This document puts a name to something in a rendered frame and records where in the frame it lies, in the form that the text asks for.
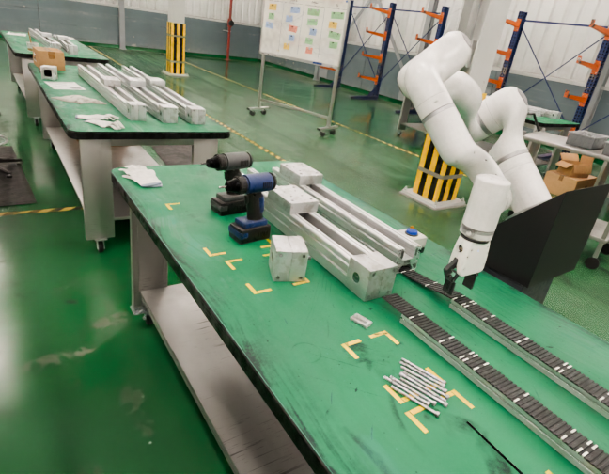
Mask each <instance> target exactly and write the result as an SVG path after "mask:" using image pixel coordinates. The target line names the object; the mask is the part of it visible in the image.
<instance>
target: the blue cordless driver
mask: <svg viewBox="0 0 609 474"><path fill-rule="evenodd" d="M276 184H277V179H276V177H275V175H274V174H273V173H272V172H261V173H253V174H244V175H241V176H235V177H234V178H233V179H232V180H230V181H228V182H226V183H225V186H219V187H218V188H219V189H221V188H225V189H226V190H227V191H228V192H234V193H236V195H242V194H246V195H244V202H245V204H246V209H247V216H242V217H236V218H235V222H233V223H230V224H229V226H228V231H229V236H230V237H231V238H232V239H234V240H235V241H236V242H238V243H239V244H241V245H243V244H247V243H252V242H255V241H259V240H264V239H268V238H270V232H271V225H269V224H268V220H267V219H265V218H264V217H263V211H264V195H263V194H262V193H261V192H265V191H270V190H273V189H274V188H275V187H276Z"/></svg>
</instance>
